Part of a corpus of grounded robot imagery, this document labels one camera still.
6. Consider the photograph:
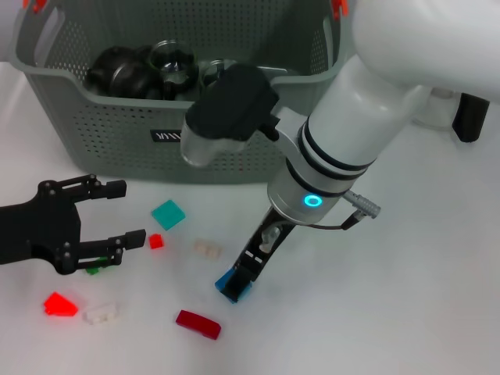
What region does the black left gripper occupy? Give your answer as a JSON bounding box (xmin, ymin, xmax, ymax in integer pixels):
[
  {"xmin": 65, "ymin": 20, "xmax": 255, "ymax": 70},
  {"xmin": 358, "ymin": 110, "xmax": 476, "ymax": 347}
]
[{"xmin": 0, "ymin": 174, "xmax": 148, "ymax": 277}]

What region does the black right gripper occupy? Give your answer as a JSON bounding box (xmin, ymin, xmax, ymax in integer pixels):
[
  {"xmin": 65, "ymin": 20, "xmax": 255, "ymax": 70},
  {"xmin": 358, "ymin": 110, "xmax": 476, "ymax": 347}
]
[{"xmin": 222, "ymin": 208, "xmax": 297, "ymax": 302}]

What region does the blue square toy brick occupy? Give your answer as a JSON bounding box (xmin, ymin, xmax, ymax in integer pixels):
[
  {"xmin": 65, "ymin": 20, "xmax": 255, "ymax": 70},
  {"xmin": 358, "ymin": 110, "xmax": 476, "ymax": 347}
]
[{"xmin": 213, "ymin": 269, "xmax": 254, "ymax": 305}]

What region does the dark red curved toy brick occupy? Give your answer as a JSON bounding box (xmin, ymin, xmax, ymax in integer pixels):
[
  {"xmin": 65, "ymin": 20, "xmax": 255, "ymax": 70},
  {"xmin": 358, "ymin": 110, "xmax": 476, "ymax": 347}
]
[{"xmin": 174, "ymin": 310, "xmax": 223, "ymax": 341}]

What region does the grey perforated plastic storage basket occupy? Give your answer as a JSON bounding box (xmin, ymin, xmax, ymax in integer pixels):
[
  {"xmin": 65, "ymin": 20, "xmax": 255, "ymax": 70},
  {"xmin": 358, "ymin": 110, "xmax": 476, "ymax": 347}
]
[{"xmin": 8, "ymin": 0, "xmax": 350, "ymax": 184}]

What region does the teal square toy brick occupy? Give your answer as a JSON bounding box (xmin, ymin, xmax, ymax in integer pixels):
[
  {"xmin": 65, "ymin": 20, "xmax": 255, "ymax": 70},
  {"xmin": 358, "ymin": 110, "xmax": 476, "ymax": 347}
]
[{"xmin": 151, "ymin": 198, "xmax": 187, "ymax": 231}]

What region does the white toy brick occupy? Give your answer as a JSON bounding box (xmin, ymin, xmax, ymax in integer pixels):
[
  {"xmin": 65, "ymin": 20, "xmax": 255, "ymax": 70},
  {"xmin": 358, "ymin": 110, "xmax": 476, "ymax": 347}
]
[
  {"xmin": 194, "ymin": 238, "xmax": 222, "ymax": 259},
  {"xmin": 84, "ymin": 302, "xmax": 120, "ymax": 325}
]

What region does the green notched toy brick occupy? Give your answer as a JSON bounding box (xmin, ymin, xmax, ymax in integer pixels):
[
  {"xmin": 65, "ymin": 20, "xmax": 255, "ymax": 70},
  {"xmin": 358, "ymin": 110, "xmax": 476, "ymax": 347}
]
[{"xmin": 85, "ymin": 255, "xmax": 113, "ymax": 277}]

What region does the red sloped toy brick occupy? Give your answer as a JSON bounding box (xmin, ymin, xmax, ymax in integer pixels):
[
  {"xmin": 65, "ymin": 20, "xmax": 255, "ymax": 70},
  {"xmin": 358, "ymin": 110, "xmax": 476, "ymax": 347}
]
[{"xmin": 42, "ymin": 291, "xmax": 80, "ymax": 318}]

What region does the black clay teapot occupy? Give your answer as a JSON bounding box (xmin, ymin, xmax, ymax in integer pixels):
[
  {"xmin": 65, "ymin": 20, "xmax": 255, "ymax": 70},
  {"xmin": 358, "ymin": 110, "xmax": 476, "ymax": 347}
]
[{"xmin": 85, "ymin": 45, "xmax": 153, "ymax": 97}]

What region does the right gripper signal cable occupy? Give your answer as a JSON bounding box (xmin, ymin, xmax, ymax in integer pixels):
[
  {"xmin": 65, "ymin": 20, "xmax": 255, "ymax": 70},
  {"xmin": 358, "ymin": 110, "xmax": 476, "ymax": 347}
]
[{"xmin": 296, "ymin": 189, "xmax": 382, "ymax": 231}]

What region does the right wrist camera housing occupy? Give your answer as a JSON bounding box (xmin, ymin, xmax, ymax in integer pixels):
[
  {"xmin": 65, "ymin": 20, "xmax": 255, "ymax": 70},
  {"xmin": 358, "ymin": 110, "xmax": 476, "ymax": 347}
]
[{"xmin": 179, "ymin": 64, "xmax": 280, "ymax": 167}]

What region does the glass teapot black lid handle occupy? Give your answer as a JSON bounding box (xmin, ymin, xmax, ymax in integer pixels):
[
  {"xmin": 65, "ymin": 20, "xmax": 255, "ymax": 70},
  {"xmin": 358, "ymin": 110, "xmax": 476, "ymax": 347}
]
[{"xmin": 409, "ymin": 87, "xmax": 491, "ymax": 144}]

